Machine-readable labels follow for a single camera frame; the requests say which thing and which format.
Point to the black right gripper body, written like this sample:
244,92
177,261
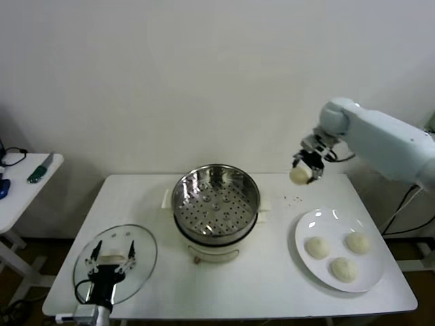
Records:
314,159

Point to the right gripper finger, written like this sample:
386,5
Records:
297,159
316,175

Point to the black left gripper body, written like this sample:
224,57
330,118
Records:
104,282

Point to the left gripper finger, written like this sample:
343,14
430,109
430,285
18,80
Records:
130,261
92,263

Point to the white steamed baozi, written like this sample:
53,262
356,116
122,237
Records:
299,177
344,270
317,248
357,242

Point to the glass pot lid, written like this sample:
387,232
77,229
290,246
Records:
146,248

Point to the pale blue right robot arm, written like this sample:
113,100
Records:
384,142

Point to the stainless steel steamer basket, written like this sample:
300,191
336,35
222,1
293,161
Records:
217,207

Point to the white round plate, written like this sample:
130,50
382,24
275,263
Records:
340,225

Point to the white electric cooking pot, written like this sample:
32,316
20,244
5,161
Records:
210,255

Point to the white side table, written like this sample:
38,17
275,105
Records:
20,190

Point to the blue handheld tool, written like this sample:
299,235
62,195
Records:
4,189

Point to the dark computer monitor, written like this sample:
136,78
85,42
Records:
1,146

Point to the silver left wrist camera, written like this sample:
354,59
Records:
83,312

